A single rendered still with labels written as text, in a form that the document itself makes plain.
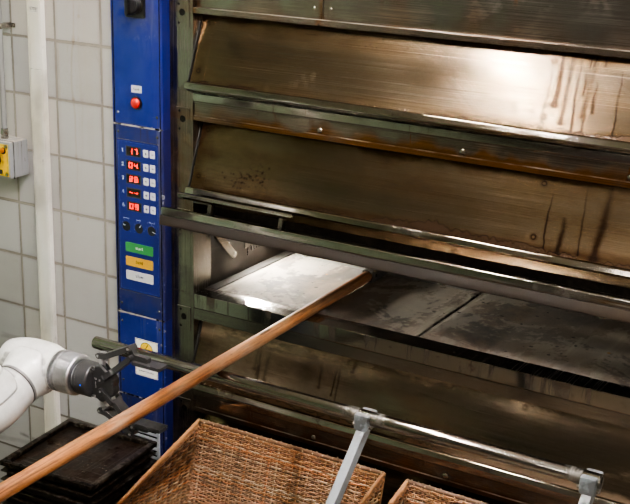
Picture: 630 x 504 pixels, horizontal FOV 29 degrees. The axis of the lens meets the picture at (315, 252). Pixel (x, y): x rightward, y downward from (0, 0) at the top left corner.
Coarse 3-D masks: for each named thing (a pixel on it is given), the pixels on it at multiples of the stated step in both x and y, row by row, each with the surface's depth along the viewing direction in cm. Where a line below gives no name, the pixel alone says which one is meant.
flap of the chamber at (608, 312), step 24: (168, 216) 295; (240, 240) 285; (264, 240) 282; (288, 240) 279; (360, 264) 270; (384, 264) 267; (456, 264) 277; (480, 288) 256; (504, 288) 254; (576, 288) 264; (600, 312) 244; (624, 312) 241
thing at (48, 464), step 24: (336, 288) 313; (312, 312) 300; (264, 336) 282; (216, 360) 267; (192, 384) 259; (144, 408) 245; (96, 432) 234; (48, 456) 224; (72, 456) 227; (24, 480) 217
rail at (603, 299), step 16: (176, 208) 296; (224, 224) 287; (240, 224) 285; (256, 224) 285; (304, 240) 277; (320, 240) 275; (336, 240) 275; (368, 256) 269; (384, 256) 267; (400, 256) 265; (448, 272) 260; (464, 272) 258; (480, 272) 256; (528, 288) 251; (544, 288) 249; (560, 288) 248; (608, 304) 243; (624, 304) 241
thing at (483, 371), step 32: (256, 320) 308; (320, 320) 300; (384, 352) 290; (416, 352) 286; (448, 352) 282; (480, 352) 283; (512, 384) 275; (544, 384) 271; (576, 384) 267; (608, 384) 267
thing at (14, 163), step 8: (0, 136) 334; (0, 144) 328; (8, 144) 327; (16, 144) 329; (24, 144) 332; (0, 152) 329; (8, 152) 328; (16, 152) 330; (24, 152) 332; (0, 160) 330; (8, 160) 328; (16, 160) 330; (24, 160) 333; (0, 168) 330; (8, 168) 329; (16, 168) 331; (24, 168) 333; (0, 176) 332; (8, 176) 330; (16, 176) 331
